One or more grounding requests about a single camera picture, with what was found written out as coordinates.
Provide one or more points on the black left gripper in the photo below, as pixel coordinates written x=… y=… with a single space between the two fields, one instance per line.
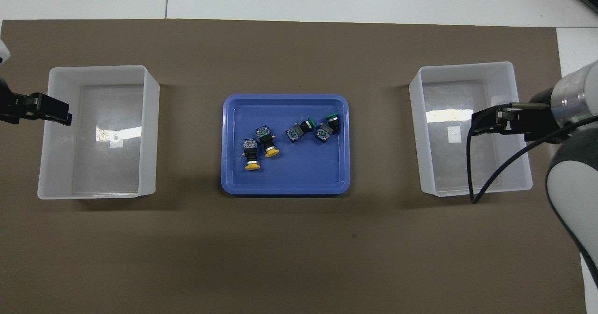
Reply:
x=18 y=103

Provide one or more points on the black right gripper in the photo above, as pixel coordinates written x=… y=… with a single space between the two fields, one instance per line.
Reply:
x=537 y=120

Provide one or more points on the green push button head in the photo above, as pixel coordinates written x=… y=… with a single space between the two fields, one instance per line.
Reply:
x=333 y=121

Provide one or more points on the green push button with block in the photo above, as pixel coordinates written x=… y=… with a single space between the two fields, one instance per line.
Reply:
x=294 y=133

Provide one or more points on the yellow push button switch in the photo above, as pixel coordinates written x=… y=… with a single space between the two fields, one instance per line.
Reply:
x=252 y=165
x=271 y=153

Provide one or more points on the translucent white plastic box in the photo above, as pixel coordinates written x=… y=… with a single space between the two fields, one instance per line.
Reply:
x=444 y=174
x=60 y=117

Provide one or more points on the blue plastic tray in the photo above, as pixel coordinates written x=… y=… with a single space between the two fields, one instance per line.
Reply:
x=299 y=174

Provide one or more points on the brown paper table mat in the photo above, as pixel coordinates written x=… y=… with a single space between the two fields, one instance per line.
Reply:
x=299 y=258

